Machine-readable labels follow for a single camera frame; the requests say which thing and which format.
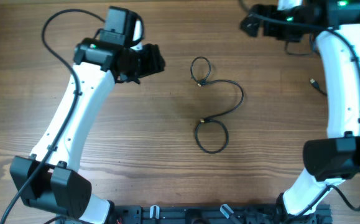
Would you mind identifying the right camera black cable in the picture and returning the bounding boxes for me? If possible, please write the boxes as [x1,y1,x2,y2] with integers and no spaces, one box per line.
[238,0,360,218]

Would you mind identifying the left camera black cable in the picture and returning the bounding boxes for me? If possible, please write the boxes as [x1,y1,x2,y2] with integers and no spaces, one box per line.
[0,8,108,224]

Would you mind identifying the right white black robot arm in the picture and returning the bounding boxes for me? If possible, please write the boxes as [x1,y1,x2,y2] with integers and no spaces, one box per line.
[241,1,360,222]

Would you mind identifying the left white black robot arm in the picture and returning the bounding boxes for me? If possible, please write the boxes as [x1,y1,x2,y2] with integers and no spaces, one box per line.
[10,6,165,223]

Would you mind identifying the camera black cable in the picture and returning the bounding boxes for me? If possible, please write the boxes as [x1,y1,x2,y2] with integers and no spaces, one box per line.
[0,8,108,224]
[238,0,360,218]

